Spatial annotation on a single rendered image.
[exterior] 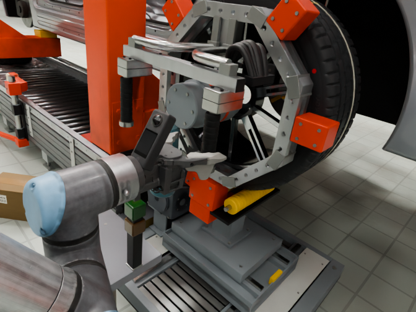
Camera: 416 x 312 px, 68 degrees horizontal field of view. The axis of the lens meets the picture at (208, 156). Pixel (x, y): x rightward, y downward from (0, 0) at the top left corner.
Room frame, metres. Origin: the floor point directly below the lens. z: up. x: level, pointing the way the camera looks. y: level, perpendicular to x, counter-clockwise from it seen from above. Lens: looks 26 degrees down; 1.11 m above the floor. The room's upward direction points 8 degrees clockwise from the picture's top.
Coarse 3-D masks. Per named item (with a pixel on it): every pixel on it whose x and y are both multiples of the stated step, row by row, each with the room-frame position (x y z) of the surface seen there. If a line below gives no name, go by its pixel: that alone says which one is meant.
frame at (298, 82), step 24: (192, 24) 1.01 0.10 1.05; (264, 24) 0.85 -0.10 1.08; (288, 48) 0.84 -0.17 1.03; (168, 72) 1.08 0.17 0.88; (288, 72) 0.80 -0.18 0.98; (288, 96) 0.78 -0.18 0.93; (288, 120) 0.77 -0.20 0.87; (192, 144) 1.04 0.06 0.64; (288, 144) 0.76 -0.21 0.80; (216, 168) 0.92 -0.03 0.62; (264, 168) 0.79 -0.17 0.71
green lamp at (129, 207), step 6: (126, 204) 0.61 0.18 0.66; (132, 204) 0.61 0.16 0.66; (138, 204) 0.61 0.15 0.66; (144, 204) 0.61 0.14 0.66; (126, 210) 0.61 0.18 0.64; (132, 210) 0.59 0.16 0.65; (138, 210) 0.60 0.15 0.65; (144, 210) 0.61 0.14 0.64; (132, 216) 0.59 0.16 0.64; (138, 216) 0.60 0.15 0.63
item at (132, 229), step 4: (124, 220) 0.61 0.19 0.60; (128, 220) 0.61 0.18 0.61; (144, 220) 0.62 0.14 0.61; (124, 224) 0.61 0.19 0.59; (128, 224) 0.60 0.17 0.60; (132, 224) 0.59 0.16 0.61; (136, 224) 0.60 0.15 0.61; (140, 224) 0.60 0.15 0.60; (144, 224) 0.61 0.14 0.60; (124, 228) 0.61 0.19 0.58; (128, 228) 0.60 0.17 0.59; (132, 228) 0.59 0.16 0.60; (136, 228) 0.60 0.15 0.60; (140, 228) 0.60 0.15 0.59; (144, 228) 0.62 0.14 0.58; (128, 232) 0.60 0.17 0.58; (132, 232) 0.59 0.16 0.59; (136, 232) 0.60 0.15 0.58; (140, 232) 0.60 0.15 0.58; (132, 236) 0.59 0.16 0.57
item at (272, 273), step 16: (176, 240) 1.07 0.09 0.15; (176, 256) 1.02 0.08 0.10; (192, 256) 0.97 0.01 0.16; (272, 256) 1.02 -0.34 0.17; (288, 256) 1.06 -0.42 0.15; (208, 272) 0.91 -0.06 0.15; (224, 272) 0.92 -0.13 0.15; (256, 272) 0.94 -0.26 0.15; (272, 272) 0.95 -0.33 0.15; (288, 272) 0.99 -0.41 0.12; (224, 288) 0.85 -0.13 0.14; (240, 288) 0.85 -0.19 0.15; (256, 288) 0.84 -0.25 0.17; (272, 288) 0.89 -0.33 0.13; (240, 304) 0.80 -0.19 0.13; (256, 304) 0.80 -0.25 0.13
